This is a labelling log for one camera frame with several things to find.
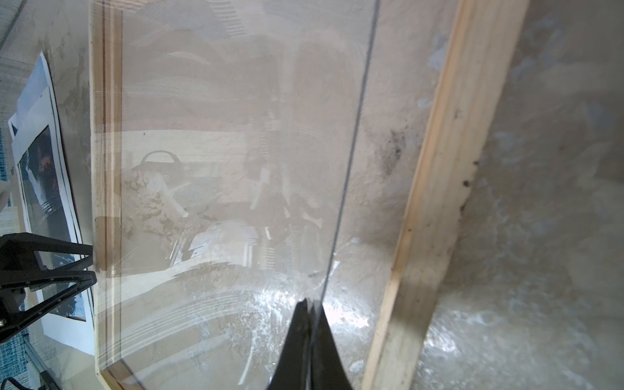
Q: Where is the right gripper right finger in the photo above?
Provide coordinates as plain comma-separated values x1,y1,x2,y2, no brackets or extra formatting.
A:
310,301,353,390

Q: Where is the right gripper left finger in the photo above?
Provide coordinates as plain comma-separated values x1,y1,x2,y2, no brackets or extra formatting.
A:
266,299,311,390

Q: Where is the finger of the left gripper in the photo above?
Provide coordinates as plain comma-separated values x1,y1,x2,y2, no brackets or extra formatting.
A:
1,271,97,343
1,232,93,275

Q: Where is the wooden picture frame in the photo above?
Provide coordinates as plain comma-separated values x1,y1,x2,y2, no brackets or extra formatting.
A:
88,0,531,390

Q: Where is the clear acrylic sheet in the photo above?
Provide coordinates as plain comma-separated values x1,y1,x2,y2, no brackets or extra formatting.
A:
89,1,380,389

